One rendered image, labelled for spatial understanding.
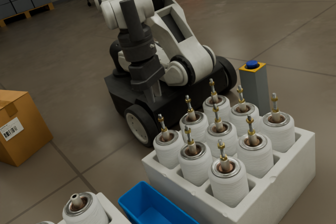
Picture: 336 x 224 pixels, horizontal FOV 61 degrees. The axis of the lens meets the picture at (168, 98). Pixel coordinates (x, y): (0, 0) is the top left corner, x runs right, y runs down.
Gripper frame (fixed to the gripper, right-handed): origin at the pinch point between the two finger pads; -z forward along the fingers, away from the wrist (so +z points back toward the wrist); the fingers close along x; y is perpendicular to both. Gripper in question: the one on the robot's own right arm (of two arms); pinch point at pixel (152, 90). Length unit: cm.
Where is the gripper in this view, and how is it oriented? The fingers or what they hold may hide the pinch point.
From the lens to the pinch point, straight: 82.7
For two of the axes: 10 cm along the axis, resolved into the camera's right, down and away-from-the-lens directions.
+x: -5.0, 5.3, -6.9
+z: -2.5, -8.5, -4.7
